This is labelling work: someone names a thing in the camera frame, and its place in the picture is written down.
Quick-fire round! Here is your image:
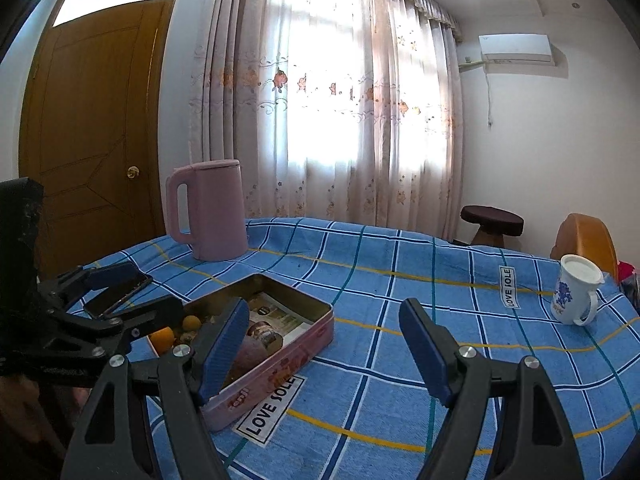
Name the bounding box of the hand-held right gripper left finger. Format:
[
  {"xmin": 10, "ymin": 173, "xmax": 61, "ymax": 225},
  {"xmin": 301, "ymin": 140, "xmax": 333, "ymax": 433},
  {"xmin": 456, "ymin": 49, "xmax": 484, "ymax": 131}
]
[{"xmin": 60, "ymin": 297, "xmax": 251, "ymax": 480}]

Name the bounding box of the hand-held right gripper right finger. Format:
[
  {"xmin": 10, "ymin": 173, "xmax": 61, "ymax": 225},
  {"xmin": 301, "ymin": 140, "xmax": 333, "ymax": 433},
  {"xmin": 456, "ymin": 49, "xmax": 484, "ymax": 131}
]
[{"xmin": 398, "ymin": 297, "xmax": 586, "ymax": 480}]

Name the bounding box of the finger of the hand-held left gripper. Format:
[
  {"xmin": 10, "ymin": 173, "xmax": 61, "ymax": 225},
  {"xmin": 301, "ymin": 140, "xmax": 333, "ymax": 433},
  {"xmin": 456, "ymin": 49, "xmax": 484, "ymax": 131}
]
[
  {"xmin": 37, "ymin": 262, "xmax": 153, "ymax": 311},
  {"xmin": 27, "ymin": 296, "xmax": 184, "ymax": 387}
]

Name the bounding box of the small orange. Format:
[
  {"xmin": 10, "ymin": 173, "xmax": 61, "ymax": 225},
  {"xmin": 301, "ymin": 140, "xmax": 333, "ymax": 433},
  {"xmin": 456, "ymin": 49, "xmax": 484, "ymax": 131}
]
[{"xmin": 150, "ymin": 327, "xmax": 176, "ymax": 356}]

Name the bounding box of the dark brown round fruit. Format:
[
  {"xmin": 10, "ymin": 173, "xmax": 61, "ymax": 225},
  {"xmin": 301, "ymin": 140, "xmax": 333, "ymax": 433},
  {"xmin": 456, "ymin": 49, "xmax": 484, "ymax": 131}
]
[{"xmin": 232, "ymin": 335, "xmax": 273, "ymax": 376}]

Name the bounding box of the pink metal tin box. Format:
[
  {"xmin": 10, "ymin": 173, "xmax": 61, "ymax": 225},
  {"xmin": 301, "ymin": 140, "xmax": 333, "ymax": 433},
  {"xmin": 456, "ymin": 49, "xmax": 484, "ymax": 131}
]
[{"xmin": 147, "ymin": 274, "xmax": 335, "ymax": 433}]

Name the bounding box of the black smartphone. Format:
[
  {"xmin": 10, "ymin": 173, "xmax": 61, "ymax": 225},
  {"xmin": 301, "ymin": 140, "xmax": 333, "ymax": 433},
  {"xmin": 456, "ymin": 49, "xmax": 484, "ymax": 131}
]
[{"xmin": 82, "ymin": 272, "xmax": 154, "ymax": 319}]

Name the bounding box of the printed paper leaflet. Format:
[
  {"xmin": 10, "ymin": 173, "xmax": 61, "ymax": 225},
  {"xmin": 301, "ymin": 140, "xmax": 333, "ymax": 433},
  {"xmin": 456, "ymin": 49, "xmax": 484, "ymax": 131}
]
[{"xmin": 245, "ymin": 291, "xmax": 313, "ymax": 348}]

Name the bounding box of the blue plaid tablecloth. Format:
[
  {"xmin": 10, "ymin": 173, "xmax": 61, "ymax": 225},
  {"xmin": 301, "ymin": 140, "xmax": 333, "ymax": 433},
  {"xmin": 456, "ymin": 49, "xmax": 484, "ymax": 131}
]
[{"xmin": 65, "ymin": 216, "xmax": 640, "ymax": 480}]

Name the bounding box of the pink electric kettle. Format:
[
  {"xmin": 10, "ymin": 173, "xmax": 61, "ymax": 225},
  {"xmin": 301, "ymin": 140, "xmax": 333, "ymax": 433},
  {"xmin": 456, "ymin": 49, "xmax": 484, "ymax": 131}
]
[{"xmin": 165, "ymin": 159, "xmax": 249, "ymax": 262}]

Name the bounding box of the brown wooden door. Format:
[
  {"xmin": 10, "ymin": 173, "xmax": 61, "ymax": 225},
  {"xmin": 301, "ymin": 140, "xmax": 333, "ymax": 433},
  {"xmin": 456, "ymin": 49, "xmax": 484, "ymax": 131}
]
[{"xmin": 20, "ymin": 0, "xmax": 173, "ymax": 273}]

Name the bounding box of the dark round wooden stool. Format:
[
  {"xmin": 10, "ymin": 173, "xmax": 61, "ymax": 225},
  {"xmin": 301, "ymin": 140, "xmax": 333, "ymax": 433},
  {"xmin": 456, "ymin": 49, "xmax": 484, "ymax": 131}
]
[{"xmin": 460, "ymin": 205, "xmax": 525, "ymax": 248}]

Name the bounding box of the white mug with blue print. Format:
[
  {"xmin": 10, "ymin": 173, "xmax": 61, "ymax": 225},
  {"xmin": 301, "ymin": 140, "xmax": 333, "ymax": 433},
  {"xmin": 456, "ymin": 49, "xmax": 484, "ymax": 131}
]
[{"xmin": 550, "ymin": 254, "xmax": 606, "ymax": 327}]

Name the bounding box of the sheer floral curtain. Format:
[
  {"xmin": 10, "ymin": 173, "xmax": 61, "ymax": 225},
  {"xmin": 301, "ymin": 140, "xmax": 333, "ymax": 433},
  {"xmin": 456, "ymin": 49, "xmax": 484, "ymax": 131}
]
[{"xmin": 187, "ymin": 0, "xmax": 463, "ymax": 233}]

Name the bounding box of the white wall air conditioner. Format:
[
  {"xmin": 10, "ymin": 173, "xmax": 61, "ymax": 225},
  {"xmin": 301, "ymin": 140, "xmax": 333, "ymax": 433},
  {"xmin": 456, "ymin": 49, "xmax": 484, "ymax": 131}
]
[{"xmin": 478, "ymin": 34, "xmax": 553, "ymax": 66}]

